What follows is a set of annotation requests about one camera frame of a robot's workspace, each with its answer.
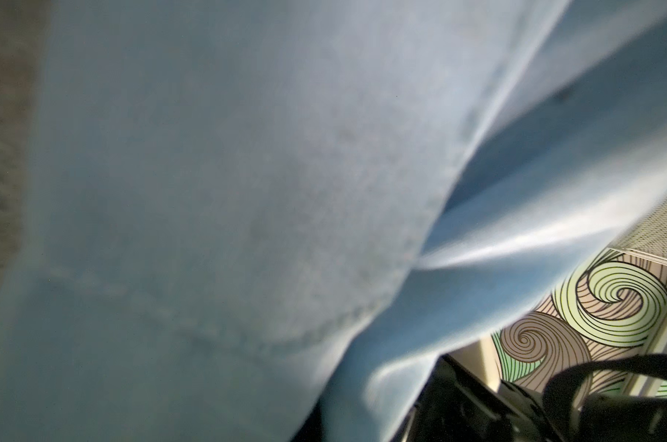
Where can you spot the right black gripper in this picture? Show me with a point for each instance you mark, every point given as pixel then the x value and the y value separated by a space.
pixel 456 406

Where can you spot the light blue long sleeve shirt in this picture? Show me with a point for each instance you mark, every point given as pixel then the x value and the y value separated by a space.
pixel 219 216

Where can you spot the white perforated plastic basket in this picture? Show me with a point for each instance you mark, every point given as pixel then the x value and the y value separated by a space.
pixel 648 238

